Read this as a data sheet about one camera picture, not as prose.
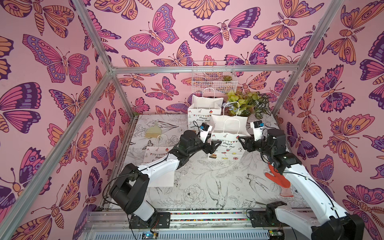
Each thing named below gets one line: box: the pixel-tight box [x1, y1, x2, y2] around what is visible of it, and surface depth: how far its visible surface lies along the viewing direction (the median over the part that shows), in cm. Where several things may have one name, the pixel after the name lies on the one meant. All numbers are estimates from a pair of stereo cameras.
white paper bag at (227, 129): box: [208, 101, 252, 161], surface depth 85 cm
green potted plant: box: [225, 91, 272, 120], surface depth 98 cm
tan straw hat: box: [144, 126, 162, 138], surface depth 112 cm
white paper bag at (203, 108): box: [187, 87, 224, 130], surface depth 94 cm
